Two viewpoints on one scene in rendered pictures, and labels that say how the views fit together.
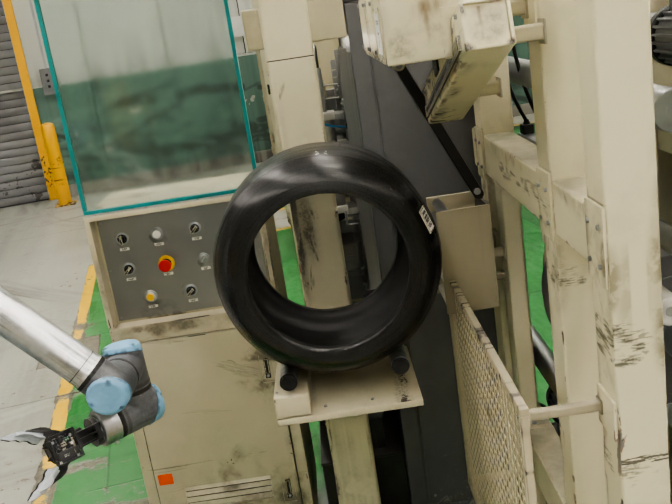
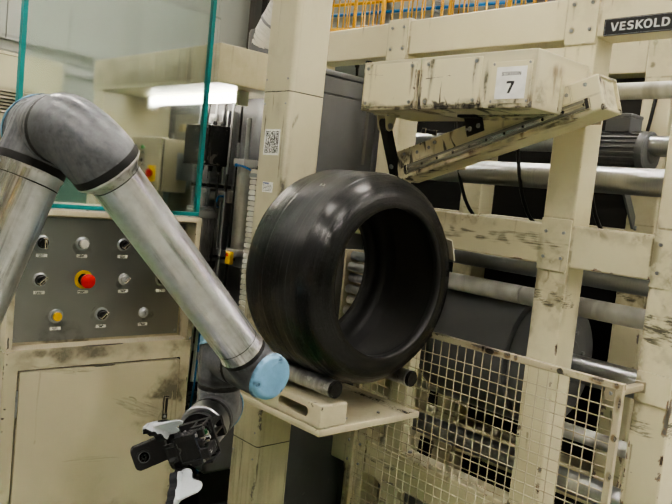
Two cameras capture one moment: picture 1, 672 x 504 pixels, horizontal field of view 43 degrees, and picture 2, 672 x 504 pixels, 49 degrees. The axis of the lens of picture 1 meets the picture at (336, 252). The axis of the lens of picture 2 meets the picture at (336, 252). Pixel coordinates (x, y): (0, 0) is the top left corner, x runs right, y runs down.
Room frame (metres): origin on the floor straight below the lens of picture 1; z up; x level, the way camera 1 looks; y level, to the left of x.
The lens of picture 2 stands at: (0.64, 1.41, 1.39)
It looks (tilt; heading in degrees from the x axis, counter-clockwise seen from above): 5 degrees down; 317
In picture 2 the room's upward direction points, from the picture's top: 6 degrees clockwise
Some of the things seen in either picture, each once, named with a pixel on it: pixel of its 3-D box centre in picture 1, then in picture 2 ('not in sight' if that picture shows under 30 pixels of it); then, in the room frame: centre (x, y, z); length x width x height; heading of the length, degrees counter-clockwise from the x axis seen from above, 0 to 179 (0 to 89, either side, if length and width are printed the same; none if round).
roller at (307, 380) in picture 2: (289, 355); (292, 372); (2.10, 0.16, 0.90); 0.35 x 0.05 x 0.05; 0
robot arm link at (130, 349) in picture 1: (125, 368); (223, 359); (1.88, 0.54, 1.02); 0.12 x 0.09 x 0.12; 179
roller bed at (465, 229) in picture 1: (462, 251); (376, 297); (2.32, -0.36, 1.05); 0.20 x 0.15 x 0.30; 0
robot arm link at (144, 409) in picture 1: (135, 409); (217, 410); (1.89, 0.54, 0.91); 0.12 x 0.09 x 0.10; 130
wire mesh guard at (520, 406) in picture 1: (491, 455); (460, 462); (1.87, -0.31, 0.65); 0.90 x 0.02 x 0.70; 0
